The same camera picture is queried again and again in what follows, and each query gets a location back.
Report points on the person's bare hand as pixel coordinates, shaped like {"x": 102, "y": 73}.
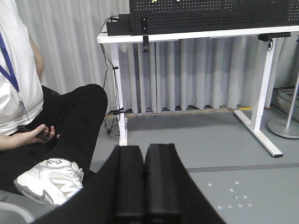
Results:
{"x": 44, "y": 134}

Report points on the black perforated pegboard panel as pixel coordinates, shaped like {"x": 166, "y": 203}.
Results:
{"x": 151, "y": 17}

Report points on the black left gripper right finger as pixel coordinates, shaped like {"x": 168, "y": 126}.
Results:
{"x": 161, "y": 205}

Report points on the white standing desk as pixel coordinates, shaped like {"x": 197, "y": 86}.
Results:
{"x": 226, "y": 67}

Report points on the black desk control box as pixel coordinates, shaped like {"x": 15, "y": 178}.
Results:
{"x": 270, "y": 36}

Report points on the black pegboard clamp bracket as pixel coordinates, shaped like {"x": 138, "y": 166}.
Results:
{"x": 145, "y": 38}

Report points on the silver round stand base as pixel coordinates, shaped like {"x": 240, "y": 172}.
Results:
{"x": 286, "y": 128}

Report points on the white grey sneaker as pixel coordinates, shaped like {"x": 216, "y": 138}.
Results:
{"x": 51, "y": 182}

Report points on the seated person in white shirt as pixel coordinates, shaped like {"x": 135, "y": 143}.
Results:
{"x": 25, "y": 104}

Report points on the black box on desk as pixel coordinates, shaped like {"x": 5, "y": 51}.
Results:
{"x": 118, "y": 25}

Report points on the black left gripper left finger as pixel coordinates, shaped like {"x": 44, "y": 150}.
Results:
{"x": 129, "y": 205}

